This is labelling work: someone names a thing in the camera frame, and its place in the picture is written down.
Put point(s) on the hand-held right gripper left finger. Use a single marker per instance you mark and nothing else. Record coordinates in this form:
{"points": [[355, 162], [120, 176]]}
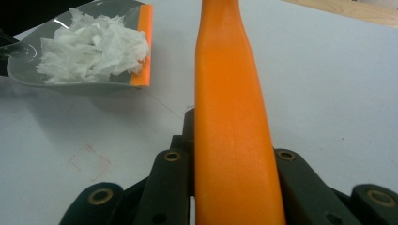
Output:
{"points": [[165, 187]]}

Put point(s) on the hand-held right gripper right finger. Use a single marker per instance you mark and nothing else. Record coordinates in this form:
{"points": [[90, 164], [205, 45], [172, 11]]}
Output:
{"points": [[303, 190]]}

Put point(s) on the pile of white paper scraps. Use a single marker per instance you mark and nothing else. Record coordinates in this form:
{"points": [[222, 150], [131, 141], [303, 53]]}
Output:
{"points": [[94, 47]]}

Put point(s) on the grey dustpan with orange edge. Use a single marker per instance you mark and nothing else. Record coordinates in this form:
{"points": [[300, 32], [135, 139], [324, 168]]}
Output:
{"points": [[142, 47]]}

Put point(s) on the wooden table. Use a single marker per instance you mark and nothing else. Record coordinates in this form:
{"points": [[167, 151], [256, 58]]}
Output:
{"points": [[359, 12]]}

